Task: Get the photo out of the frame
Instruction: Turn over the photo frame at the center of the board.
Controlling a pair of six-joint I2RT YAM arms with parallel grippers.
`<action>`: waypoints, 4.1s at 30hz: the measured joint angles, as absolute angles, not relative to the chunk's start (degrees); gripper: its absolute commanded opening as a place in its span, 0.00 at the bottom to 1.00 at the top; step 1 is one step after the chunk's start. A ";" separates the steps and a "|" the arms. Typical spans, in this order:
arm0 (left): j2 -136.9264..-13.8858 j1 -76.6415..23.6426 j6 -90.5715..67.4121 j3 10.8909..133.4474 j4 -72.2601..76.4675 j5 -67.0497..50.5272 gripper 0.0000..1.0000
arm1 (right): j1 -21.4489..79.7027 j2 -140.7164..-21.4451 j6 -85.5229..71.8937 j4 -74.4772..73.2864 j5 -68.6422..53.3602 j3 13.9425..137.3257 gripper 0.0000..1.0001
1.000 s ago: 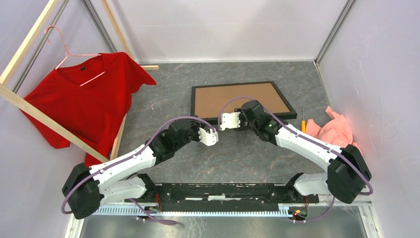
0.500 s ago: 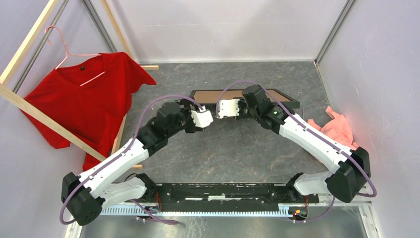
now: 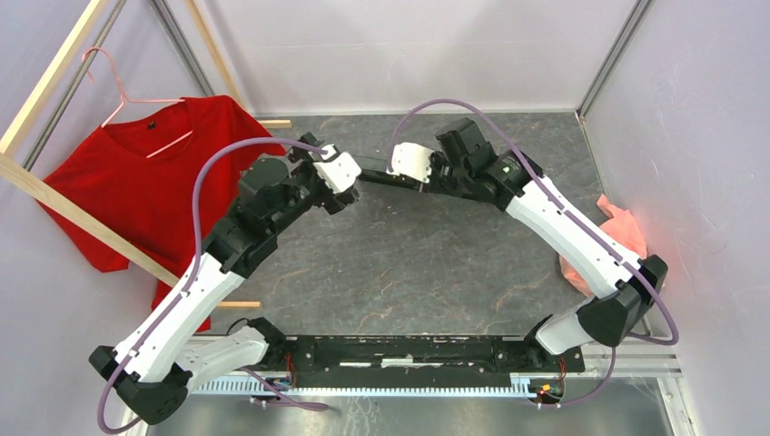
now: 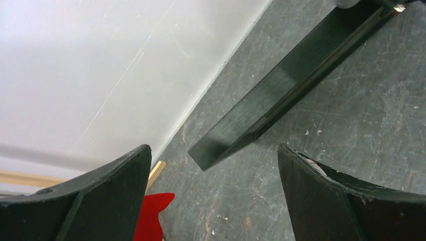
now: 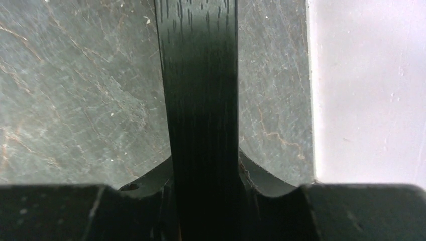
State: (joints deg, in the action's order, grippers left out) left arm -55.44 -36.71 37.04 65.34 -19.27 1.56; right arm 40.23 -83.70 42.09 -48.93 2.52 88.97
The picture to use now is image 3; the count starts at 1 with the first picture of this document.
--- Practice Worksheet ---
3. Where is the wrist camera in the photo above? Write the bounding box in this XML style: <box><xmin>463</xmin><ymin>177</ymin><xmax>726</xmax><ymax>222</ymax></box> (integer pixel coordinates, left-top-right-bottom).
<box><xmin>386</xmin><ymin>142</ymin><xmax>435</xmax><ymax>183</ymax></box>
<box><xmin>313</xmin><ymin>144</ymin><xmax>361</xmax><ymax>194</ymax></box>

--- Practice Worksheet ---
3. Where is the black picture frame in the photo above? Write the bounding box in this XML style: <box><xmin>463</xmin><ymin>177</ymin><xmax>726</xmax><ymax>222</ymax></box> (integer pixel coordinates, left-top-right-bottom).
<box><xmin>353</xmin><ymin>155</ymin><xmax>424</xmax><ymax>192</ymax></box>

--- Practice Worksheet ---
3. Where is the wooden rack frame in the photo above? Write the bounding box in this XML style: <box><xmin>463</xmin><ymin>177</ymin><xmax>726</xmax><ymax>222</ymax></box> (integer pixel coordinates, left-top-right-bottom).
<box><xmin>0</xmin><ymin>0</ymin><xmax>293</xmax><ymax>312</ymax></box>

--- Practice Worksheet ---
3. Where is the white cable duct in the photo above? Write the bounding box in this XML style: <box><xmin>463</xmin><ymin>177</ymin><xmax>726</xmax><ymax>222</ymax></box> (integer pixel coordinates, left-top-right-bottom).
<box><xmin>192</xmin><ymin>372</ymin><xmax>536</xmax><ymax>400</ymax></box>

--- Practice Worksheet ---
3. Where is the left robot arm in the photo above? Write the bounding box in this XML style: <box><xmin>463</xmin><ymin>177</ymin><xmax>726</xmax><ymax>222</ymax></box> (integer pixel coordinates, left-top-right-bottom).
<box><xmin>89</xmin><ymin>137</ymin><xmax>361</xmax><ymax>425</ymax></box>

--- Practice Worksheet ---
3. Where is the pink clothes hanger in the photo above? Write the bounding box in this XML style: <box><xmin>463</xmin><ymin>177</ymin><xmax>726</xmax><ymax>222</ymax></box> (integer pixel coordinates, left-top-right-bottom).
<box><xmin>81</xmin><ymin>45</ymin><xmax>193</xmax><ymax>159</ymax></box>

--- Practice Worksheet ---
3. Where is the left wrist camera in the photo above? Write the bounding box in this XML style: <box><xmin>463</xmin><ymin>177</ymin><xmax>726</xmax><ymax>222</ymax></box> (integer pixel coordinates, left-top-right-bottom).
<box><xmin>313</xmin><ymin>144</ymin><xmax>361</xmax><ymax>194</ymax></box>

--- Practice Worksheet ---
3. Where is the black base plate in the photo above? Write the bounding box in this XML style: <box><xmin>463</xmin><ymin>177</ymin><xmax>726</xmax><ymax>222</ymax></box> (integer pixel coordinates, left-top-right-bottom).
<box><xmin>250</xmin><ymin>335</ymin><xmax>586</xmax><ymax>389</ymax></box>

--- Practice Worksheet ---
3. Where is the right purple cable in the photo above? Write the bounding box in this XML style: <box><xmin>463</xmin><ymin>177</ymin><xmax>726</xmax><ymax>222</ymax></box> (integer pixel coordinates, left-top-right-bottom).
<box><xmin>390</xmin><ymin>99</ymin><xmax>681</xmax><ymax>409</ymax></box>

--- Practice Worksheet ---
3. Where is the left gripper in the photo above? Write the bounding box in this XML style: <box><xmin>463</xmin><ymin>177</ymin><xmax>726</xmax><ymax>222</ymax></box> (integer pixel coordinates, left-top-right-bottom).
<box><xmin>269</xmin><ymin>133</ymin><xmax>362</xmax><ymax>235</ymax></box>

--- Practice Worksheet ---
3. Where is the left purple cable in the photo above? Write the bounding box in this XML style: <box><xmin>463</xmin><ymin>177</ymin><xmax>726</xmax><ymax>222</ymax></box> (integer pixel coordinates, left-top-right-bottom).
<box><xmin>97</xmin><ymin>136</ymin><xmax>331</xmax><ymax>436</ymax></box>

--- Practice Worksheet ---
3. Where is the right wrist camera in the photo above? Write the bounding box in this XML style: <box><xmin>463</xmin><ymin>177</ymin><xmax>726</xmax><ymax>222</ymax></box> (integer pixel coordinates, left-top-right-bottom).
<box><xmin>386</xmin><ymin>142</ymin><xmax>435</xmax><ymax>183</ymax></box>

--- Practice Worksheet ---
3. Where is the red t-shirt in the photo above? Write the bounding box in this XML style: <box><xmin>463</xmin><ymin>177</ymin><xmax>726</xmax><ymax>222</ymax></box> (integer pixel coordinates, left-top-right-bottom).
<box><xmin>39</xmin><ymin>94</ymin><xmax>286</xmax><ymax>333</ymax></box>

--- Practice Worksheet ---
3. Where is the pink cloth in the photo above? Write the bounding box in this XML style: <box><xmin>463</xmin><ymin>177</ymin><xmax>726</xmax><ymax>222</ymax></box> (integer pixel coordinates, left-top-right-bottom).
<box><xmin>558</xmin><ymin>194</ymin><xmax>648</xmax><ymax>297</ymax></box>

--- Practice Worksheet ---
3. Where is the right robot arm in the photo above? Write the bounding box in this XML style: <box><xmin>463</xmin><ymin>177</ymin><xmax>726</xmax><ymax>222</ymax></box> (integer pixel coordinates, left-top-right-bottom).
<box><xmin>390</xmin><ymin>117</ymin><xmax>668</xmax><ymax>371</ymax></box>

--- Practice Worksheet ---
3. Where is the purple cable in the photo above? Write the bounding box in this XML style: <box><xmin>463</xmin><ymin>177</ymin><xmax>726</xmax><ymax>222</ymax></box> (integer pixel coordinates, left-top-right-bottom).
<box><xmin>390</xmin><ymin>99</ymin><xmax>681</xmax><ymax>409</ymax></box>
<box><xmin>97</xmin><ymin>136</ymin><xmax>331</xmax><ymax>436</ymax></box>

